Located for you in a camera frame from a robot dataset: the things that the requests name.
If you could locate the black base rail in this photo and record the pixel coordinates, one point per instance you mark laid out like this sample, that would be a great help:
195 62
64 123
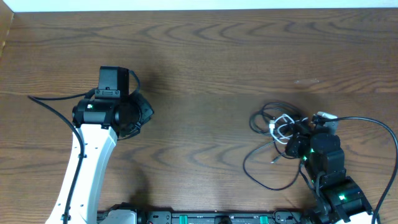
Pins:
128 213

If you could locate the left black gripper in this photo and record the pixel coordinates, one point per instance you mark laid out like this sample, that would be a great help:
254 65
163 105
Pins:
146 109

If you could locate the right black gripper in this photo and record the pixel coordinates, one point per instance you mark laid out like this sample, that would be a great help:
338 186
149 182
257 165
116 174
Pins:
300 130

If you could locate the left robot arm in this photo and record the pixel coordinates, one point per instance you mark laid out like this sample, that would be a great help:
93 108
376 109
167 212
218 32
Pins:
108 113

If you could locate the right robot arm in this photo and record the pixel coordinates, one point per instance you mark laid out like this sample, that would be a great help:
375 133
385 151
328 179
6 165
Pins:
339 198

